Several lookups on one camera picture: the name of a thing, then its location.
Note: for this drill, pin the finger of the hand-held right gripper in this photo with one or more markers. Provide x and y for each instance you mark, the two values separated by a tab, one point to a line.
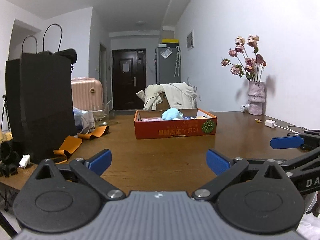
300	161
285	142

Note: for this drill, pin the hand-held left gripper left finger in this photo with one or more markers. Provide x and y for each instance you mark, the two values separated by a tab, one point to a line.
101	161

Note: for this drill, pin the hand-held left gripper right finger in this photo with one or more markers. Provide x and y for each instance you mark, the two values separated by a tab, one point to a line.
217	163

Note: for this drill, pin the white and yellow alpaca plush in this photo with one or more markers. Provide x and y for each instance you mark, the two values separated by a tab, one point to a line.
201	116

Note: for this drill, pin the pink sponge block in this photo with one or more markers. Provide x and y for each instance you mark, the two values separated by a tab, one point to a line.
152	119

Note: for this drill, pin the red cardboard box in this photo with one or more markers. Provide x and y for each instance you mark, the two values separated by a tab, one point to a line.
160	130

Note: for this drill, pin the light blue plush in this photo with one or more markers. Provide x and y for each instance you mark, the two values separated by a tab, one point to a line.
171	113

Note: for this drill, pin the white charger plug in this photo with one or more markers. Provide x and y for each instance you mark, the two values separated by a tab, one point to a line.
270	123

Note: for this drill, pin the orange resistance band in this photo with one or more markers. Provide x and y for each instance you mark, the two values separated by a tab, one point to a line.
71	143
97	132

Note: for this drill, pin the white spray bottle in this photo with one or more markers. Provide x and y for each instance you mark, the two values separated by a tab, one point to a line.
91	122

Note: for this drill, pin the clear bag with blue contents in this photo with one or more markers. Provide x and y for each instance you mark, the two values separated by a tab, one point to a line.
80	120

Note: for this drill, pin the white plastic bag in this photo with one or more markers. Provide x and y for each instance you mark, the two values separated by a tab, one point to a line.
311	230

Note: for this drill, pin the pink textured vase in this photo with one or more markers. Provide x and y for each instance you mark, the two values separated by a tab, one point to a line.
256	97

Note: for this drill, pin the pink ribbed suitcase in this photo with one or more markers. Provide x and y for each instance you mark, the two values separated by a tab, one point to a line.
85	92

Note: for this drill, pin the dark wooden door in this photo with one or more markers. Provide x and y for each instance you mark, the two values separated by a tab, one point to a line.
127	90

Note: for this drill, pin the small white toy figure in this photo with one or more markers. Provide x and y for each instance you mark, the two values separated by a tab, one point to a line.
24	161

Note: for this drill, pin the beige jacket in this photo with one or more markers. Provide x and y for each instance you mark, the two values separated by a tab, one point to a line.
177	95

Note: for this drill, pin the brown cardboard carton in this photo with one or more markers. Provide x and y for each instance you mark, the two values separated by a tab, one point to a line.
163	102

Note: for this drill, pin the black paper bag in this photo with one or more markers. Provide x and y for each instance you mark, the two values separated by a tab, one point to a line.
42	100

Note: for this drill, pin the dried pink roses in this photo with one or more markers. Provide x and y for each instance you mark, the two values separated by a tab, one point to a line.
250	62

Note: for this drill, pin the black plastic tube fitting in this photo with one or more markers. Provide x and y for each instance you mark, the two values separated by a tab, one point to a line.
10	153

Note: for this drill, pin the white paper notice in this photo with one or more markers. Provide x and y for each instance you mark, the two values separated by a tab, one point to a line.
126	66

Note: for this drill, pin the grey refrigerator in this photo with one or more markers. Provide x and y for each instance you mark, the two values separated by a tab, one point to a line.
166	68

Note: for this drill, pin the black tripod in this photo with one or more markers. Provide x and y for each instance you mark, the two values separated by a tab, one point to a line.
4	110

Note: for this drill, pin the white folded umbrella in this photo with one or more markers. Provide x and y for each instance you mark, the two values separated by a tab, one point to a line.
177	61

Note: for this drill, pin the black cylindrical object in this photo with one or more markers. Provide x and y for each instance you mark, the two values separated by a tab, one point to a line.
67	55

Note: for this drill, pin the clear document sleeve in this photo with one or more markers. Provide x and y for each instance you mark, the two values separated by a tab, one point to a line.
165	53

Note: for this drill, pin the yellow and black box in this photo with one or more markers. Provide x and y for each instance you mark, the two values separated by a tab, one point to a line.
170	41

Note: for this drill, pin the black plastic bracket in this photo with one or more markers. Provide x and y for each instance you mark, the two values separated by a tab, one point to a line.
7	170

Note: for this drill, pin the framed wall picture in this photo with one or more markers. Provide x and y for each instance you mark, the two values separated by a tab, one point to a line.
190	40

